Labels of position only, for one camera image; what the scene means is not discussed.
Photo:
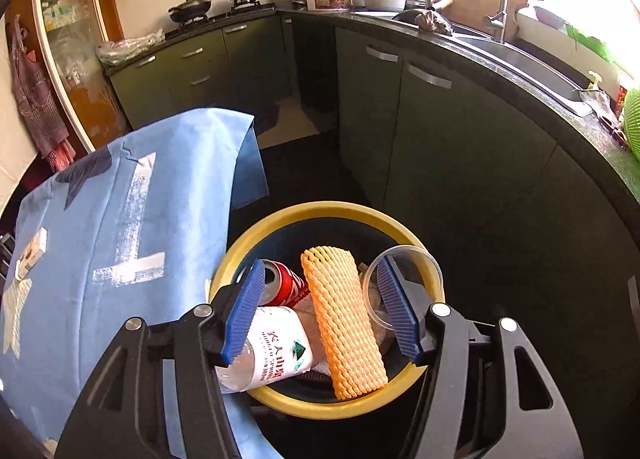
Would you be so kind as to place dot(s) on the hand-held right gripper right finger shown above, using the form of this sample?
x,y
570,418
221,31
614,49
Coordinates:
x,y
397,314

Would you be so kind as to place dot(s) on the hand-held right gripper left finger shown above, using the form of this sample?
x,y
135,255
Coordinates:
x,y
245,314

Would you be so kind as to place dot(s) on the clear plastic cup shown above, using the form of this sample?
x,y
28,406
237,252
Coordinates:
x,y
372,289

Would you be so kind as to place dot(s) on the clear plastic bottle white label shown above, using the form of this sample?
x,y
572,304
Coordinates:
x,y
275,344

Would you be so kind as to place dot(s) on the red soda can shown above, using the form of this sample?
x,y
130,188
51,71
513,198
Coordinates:
x,y
287,284

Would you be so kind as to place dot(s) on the orange foam fruit net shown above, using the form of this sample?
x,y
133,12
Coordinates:
x,y
340,324

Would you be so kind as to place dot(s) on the yellow rimmed black bin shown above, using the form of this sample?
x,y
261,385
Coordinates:
x,y
325,211

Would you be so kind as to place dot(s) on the blue tablecloth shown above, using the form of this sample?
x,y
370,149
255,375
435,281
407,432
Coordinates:
x,y
75,289

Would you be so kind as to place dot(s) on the green base cabinets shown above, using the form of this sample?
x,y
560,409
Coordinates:
x,y
450,149

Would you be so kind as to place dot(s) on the cartoon printed cardboard box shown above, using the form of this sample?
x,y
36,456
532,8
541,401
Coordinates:
x,y
34,246

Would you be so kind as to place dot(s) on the steel sink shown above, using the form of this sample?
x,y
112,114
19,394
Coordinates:
x,y
530,64

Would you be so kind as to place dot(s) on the clear plastic bag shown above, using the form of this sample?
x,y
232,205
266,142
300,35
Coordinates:
x,y
125,49

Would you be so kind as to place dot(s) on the brown rag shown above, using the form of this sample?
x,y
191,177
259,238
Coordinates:
x,y
435,21

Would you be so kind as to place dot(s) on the checked purple apron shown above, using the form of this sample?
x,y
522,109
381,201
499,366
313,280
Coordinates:
x,y
35,104

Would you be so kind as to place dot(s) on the black gas stove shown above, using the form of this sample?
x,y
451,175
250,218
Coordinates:
x,y
220,16

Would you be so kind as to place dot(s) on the black pan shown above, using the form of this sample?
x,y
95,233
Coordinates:
x,y
407,15

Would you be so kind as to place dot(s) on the green plastic colander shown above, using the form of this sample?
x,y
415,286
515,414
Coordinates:
x,y
632,124

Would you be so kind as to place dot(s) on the glass sliding door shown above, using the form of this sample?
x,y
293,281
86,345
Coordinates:
x,y
75,54

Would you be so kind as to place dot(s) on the black wok with lid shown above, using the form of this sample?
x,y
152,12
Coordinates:
x,y
190,6

